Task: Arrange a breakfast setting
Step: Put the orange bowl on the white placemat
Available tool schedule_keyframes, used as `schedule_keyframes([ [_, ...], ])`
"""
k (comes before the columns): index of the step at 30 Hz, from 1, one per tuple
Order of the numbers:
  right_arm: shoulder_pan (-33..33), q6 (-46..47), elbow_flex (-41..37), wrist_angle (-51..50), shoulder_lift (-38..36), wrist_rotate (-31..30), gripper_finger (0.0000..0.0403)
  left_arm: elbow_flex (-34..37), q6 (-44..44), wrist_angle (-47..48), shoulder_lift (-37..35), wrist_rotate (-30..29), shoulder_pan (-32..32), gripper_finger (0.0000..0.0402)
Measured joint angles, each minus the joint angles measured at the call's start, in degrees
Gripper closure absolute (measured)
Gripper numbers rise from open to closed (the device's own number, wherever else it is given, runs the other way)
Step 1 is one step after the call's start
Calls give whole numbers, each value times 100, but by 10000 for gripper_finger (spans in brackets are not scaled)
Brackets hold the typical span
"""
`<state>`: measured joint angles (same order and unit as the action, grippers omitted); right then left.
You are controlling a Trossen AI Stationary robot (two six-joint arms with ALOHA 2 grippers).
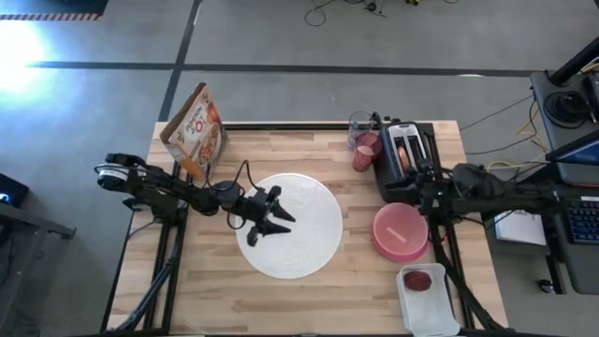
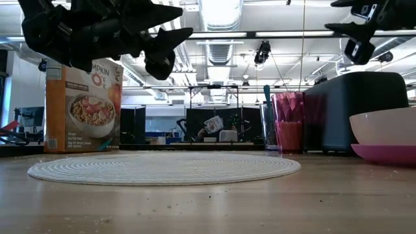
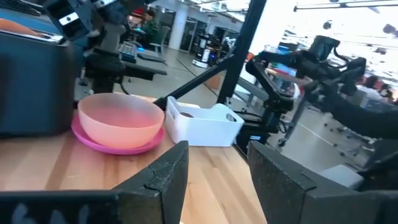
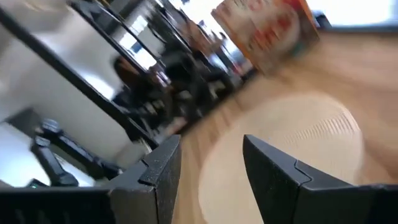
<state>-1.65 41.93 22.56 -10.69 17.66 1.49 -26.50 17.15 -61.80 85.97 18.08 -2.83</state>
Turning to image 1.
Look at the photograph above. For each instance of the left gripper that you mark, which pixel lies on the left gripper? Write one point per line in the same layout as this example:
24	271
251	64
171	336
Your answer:
255	208

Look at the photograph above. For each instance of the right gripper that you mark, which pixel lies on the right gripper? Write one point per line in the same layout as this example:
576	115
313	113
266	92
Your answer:
433	187

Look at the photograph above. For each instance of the white round woven placemat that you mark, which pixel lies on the white round woven placemat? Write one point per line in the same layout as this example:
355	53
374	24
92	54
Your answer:
309	234

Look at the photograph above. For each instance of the brown bagel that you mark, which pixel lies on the brown bagel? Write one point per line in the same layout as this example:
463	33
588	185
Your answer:
404	159

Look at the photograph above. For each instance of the pale pink plastic bowl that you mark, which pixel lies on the pale pink plastic bowl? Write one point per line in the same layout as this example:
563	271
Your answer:
400	229

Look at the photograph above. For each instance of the pink faceted plastic tumbler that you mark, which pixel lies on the pink faceted plastic tumbler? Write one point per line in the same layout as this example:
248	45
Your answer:
366	154

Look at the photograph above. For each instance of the dark red plum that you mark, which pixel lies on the dark red plum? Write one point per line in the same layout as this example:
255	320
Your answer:
418	281

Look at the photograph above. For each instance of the orange pumpkin cereal box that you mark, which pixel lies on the orange pumpkin cereal box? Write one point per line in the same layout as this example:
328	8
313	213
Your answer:
196	136

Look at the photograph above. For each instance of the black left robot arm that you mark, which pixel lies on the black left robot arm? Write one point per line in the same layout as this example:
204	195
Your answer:
159	187

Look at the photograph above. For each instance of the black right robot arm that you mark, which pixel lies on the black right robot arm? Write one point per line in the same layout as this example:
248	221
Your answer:
491	192

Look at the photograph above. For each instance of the black two-slot toaster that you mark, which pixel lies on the black two-slot toaster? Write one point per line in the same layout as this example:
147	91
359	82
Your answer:
388	178

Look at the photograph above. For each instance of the clear drinking glass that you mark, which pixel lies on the clear drinking glass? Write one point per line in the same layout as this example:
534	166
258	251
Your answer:
358	124

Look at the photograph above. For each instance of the white paper sheet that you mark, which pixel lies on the white paper sheet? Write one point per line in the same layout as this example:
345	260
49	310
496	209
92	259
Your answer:
521	229

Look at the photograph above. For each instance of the white rectangular tray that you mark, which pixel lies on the white rectangular tray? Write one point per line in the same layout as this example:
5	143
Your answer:
430	313

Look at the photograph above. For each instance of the grey side desk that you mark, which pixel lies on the grey side desk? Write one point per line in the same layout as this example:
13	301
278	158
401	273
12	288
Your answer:
543	93

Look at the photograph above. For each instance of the black computer keyboard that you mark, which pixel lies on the black computer keyboard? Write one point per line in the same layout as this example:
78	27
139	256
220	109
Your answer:
585	220

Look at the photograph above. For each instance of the laptop with blue screen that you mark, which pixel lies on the laptop with blue screen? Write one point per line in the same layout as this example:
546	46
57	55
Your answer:
585	154

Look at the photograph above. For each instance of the dark metal pole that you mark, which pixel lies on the dark metal pole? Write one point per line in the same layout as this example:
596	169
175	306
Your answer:
573	65

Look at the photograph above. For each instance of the black device with blue light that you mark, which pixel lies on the black device with blue light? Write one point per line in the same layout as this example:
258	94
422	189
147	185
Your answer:
14	189

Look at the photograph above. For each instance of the striped hazard tape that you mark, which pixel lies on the striped hazard tape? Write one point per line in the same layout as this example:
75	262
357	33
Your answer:
47	17

